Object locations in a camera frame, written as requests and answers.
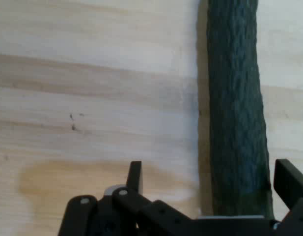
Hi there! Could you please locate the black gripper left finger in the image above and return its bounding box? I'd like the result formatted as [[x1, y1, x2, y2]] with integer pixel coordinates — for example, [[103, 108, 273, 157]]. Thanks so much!
[[57, 161, 198, 236]]

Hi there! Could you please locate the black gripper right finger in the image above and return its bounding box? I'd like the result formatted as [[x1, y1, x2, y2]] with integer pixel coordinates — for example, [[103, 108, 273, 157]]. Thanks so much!
[[273, 159, 303, 236]]

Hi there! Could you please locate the long dark green cucumber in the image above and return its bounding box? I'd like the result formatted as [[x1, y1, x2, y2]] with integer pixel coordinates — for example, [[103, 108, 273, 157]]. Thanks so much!
[[205, 0, 275, 220]]

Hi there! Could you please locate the bamboo cutting board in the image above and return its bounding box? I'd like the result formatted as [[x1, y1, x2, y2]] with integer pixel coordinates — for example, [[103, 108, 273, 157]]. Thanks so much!
[[0, 0, 303, 236]]

